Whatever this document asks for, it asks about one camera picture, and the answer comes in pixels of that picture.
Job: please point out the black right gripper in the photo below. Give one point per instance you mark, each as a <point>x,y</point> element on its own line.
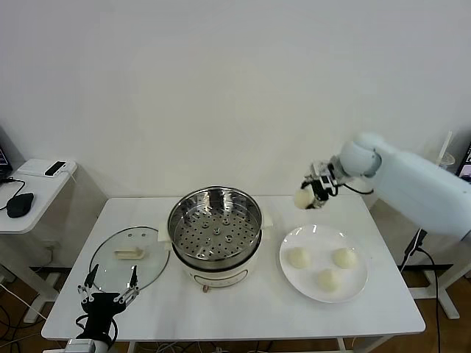
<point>327,168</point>

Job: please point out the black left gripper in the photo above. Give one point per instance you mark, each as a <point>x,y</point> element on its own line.
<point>99,305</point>

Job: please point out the white steamed baozi bun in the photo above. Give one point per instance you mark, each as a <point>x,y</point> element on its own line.
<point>327,281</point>
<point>303,198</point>
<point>299,258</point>
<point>345,258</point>

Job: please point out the round glass pot lid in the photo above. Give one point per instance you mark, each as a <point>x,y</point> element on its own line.
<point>129,253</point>

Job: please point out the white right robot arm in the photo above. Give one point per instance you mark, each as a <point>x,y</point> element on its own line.
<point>412,184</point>

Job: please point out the perforated steel steamer basket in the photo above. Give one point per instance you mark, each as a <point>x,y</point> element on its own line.
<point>243,246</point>

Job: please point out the round white plate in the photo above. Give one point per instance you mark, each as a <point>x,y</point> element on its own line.
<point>294,283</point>

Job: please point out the white side table with mouse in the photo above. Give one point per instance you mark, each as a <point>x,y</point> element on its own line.
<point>40,206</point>

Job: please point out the white electric cooker pot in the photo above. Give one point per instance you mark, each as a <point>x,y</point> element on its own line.
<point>221,276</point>

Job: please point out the black computer mouse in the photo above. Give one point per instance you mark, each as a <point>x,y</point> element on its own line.
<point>20,206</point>

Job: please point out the small black white device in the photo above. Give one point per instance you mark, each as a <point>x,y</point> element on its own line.
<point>55,169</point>

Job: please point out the flat white box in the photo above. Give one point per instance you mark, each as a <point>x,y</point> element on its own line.
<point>33,168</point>

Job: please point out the large white work table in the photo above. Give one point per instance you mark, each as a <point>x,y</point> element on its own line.
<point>257,316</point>

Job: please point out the laptop beside plastic cup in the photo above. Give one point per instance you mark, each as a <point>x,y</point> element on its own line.
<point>465,158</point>

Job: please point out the laptop beside black mouse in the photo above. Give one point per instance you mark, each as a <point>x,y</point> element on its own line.
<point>3,162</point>

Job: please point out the white side table with cup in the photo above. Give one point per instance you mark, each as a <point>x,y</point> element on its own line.
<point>449,305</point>

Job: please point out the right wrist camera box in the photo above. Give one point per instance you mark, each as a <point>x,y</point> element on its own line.
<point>325,182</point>

